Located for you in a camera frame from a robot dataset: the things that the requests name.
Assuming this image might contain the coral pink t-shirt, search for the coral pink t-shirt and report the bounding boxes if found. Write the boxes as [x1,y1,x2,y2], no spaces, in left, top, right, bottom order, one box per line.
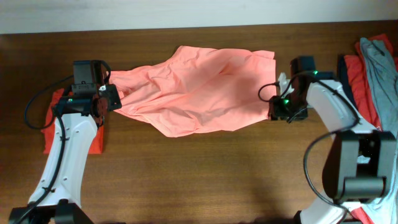
[110,46,276,138]

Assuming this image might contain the grey t-shirt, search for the grey t-shirt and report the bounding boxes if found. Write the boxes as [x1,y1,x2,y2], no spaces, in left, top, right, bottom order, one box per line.
[359,38,397,136]

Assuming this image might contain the folded orange red printed shirt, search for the folded orange red printed shirt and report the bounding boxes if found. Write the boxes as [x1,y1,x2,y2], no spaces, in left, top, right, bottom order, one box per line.
[41,88,104,154]

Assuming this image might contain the red t-shirt in pile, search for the red t-shirt in pile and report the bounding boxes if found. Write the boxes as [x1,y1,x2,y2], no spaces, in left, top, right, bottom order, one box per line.
[344,34,397,130]

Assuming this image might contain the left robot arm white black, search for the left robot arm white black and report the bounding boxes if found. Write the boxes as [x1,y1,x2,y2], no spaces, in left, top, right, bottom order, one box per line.
[9,60,122,223]

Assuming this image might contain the light blue grey shirt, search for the light blue grey shirt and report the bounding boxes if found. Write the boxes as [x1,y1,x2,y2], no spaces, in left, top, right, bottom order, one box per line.
[343,174,397,224]

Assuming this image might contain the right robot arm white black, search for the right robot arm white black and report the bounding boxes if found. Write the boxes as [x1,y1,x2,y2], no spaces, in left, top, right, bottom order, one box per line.
[267,56,397,224]

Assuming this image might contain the dark navy shirt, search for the dark navy shirt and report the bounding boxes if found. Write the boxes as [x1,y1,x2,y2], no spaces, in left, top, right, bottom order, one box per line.
[337,55,357,108]

